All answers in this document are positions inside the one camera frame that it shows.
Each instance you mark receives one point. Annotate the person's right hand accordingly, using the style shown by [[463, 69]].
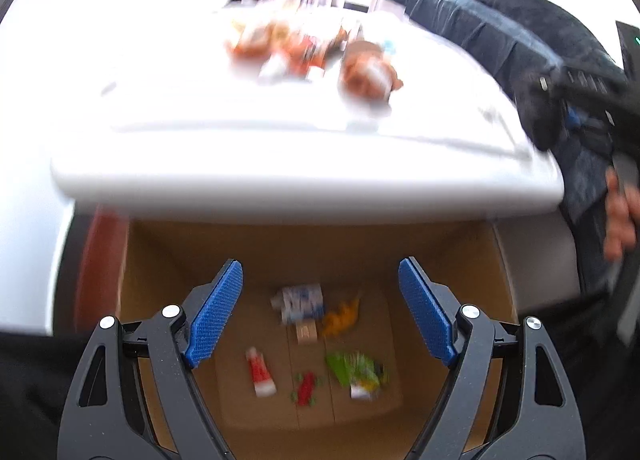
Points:
[[620, 220]]

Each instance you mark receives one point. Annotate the small white bottle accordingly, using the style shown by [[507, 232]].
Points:
[[274, 70]]

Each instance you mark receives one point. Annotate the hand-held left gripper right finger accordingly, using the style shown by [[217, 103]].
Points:
[[425, 315]]

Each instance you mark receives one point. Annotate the orange snack bag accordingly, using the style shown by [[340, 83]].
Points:
[[257, 40]]

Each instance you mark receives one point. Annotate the brown cardboard box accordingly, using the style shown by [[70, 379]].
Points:
[[350, 250]]

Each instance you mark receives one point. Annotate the person's right leg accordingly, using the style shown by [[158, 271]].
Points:
[[605, 390]]

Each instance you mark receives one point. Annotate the blue and green milk carton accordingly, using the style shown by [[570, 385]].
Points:
[[300, 302]]

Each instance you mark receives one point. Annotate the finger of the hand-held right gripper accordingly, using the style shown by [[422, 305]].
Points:
[[574, 120], [582, 82]]

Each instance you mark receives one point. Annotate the person's left leg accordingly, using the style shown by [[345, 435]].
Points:
[[30, 390]]

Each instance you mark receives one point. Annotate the orange and white snack packet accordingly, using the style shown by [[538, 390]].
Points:
[[315, 47]]

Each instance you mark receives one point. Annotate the light blue ball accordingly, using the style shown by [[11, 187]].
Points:
[[388, 46]]

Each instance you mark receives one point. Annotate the person's leg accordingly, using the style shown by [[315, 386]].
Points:
[[30, 390], [605, 390]]

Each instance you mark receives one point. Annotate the brown plush toy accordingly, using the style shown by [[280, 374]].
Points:
[[367, 72]]

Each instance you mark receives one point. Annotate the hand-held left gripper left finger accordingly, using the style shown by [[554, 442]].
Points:
[[215, 315]]

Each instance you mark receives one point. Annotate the green snack bag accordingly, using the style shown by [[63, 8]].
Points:
[[355, 372]]

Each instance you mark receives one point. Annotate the orange toy dinosaur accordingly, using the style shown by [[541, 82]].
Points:
[[340, 317]]

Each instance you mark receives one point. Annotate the red toy car green wheels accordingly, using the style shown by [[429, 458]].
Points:
[[305, 390]]

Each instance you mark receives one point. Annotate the red and white wrapper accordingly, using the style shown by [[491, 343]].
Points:
[[260, 372]]

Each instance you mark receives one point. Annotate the wooden block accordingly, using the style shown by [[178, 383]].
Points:
[[306, 333]]

